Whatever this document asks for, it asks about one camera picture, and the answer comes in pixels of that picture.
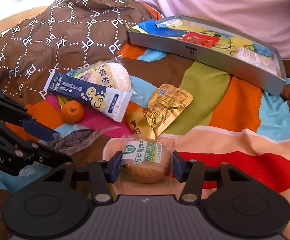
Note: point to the dark dried fruit packet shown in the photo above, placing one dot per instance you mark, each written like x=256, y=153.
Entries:
x=77, y=140

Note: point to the pink hanging sheet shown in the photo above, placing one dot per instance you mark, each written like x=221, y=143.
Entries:
x=222, y=7

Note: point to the red dried tofu packet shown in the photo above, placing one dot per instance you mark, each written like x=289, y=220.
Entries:
x=199, y=39

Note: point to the gold foil snack packet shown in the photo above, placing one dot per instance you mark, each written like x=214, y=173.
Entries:
x=166, y=103

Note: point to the navy milk powder stick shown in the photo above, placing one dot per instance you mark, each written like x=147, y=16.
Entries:
x=109, y=101

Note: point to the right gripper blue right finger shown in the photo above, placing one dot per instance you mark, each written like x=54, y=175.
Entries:
x=180, y=167

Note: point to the brown PF patterned cloth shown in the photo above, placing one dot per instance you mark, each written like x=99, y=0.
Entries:
x=69, y=34

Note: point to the grey cardboard tray box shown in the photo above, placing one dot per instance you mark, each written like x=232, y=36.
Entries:
x=163, y=35

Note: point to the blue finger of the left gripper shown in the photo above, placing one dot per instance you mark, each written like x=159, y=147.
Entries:
x=40, y=131

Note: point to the white pink snack packet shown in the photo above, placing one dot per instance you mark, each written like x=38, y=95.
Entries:
x=259, y=61

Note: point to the green label biscuit packet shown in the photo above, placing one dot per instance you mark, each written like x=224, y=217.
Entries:
x=145, y=160

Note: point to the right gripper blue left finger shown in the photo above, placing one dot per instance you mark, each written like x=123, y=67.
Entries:
x=113, y=167

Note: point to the small orange mandarin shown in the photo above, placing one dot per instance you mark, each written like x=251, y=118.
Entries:
x=72, y=112

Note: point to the rice cracker packet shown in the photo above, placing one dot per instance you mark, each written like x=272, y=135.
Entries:
x=111, y=73

